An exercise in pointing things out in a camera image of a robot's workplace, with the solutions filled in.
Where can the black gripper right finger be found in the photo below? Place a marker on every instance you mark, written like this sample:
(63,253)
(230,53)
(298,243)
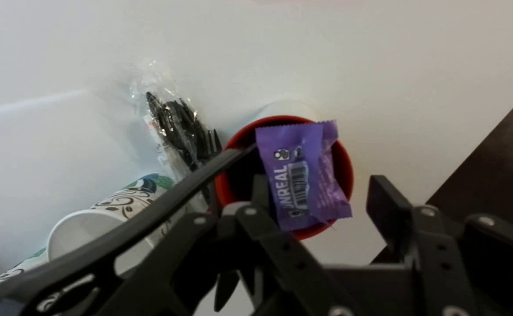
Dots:
(437,257)

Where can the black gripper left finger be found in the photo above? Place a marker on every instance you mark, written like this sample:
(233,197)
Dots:
(302,274)

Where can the small purple snack packet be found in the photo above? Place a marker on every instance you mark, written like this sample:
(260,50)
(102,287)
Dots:
(302,169)

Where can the dark wood cabinet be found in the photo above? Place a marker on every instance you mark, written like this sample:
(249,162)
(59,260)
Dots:
(502,164)

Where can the red bowl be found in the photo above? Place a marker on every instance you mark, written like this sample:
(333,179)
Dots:
(239,179)

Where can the wrapped black plastic cutlery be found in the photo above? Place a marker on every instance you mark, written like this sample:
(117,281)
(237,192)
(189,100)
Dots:
(174,123)

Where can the patterned paper cup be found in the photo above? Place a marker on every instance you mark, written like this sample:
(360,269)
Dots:
(91,229)

